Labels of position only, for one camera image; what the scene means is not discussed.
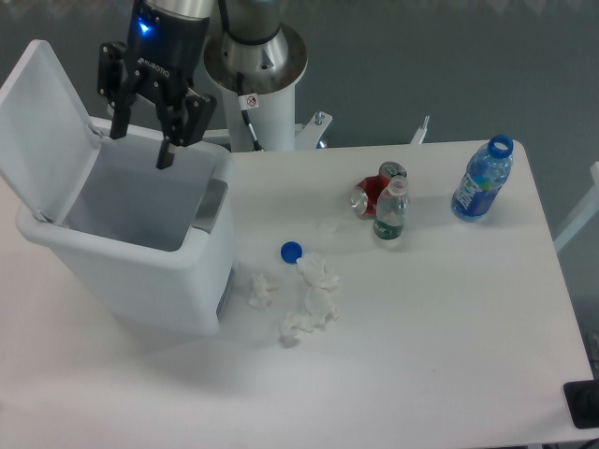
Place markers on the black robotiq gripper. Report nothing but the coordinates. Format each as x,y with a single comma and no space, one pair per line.
157,62

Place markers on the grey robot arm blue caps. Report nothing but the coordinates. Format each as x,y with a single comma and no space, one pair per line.
248,52

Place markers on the white trash bin with lid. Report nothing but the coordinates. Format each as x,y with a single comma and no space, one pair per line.
156,246

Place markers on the small white paper ball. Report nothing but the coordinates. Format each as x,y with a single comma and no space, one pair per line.
262,289

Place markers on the upper white paper ball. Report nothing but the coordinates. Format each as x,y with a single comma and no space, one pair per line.
317,273

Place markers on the middle white paper ball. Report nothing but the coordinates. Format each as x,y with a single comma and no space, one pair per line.
319,304

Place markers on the lower white paper ball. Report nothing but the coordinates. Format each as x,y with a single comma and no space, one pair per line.
294,325

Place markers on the blue bottle cap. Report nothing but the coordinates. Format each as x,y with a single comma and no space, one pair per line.
291,251

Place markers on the crushed red soda can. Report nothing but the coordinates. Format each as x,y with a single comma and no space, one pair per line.
364,195

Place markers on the clear green label bottle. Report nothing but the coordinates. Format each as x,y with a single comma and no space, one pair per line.
391,209

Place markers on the blue plastic bottle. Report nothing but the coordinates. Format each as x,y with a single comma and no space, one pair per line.
486,173

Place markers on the black device at edge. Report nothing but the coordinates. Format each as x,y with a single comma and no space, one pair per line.
582,401

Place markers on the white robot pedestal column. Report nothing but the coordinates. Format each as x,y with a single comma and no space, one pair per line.
272,117

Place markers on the white frame at right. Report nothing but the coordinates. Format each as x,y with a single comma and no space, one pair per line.
585,209

